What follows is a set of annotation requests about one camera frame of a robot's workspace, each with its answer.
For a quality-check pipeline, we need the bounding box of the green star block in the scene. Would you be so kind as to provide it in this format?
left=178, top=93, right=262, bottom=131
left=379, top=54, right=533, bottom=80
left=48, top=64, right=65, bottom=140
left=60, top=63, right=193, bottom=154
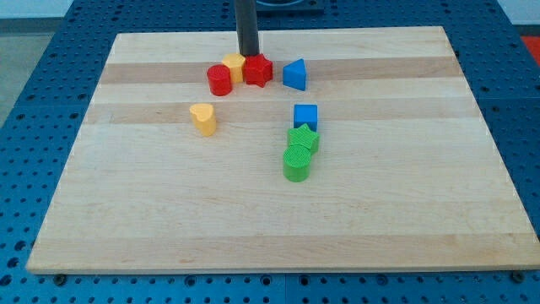
left=288, top=123, right=320, bottom=154

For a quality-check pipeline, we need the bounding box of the blue triangle block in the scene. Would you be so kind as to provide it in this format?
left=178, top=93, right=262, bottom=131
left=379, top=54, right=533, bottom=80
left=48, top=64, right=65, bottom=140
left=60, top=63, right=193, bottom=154
left=282, top=58, right=307, bottom=91

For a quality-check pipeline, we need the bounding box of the red star block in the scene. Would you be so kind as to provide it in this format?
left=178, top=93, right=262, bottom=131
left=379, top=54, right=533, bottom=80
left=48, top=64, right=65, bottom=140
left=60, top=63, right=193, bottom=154
left=243, top=54, right=273, bottom=88

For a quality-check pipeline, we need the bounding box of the green cylinder block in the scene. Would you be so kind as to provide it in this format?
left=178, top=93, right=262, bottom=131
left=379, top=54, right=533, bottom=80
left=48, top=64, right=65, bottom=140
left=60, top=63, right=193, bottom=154
left=283, top=145, right=311, bottom=182

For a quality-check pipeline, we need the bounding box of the blue cube block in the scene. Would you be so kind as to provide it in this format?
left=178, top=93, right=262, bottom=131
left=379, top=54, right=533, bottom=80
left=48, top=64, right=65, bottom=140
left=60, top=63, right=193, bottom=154
left=293, top=104, right=318, bottom=132

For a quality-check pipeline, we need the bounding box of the yellow heart block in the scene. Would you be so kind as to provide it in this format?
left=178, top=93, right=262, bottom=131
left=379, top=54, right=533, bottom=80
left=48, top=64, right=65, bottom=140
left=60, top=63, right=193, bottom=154
left=189, top=103, right=217, bottom=137

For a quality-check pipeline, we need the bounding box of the wooden board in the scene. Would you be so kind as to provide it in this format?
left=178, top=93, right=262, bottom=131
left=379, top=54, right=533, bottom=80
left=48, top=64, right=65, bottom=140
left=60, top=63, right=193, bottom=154
left=26, top=26, right=539, bottom=274

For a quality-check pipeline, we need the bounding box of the red cylinder block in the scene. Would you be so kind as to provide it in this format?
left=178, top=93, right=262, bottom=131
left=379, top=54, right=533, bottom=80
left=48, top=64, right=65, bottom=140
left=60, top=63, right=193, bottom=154
left=207, top=64, right=232, bottom=96

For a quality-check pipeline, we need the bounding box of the yellow hexagon block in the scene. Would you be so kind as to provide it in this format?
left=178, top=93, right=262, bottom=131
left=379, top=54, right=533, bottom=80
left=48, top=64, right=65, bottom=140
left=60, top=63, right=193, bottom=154
left=222, top=53, right=246, bottom=84

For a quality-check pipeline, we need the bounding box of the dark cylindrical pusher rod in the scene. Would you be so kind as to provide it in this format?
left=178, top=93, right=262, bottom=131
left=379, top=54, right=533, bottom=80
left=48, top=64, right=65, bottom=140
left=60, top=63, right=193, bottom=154
left=234, top=0, right=260, bottom=57

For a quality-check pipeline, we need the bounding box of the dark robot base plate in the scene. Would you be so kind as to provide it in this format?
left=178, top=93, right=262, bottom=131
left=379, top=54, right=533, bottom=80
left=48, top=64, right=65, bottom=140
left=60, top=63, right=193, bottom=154
left=256, top=0, right=326, bottom=13

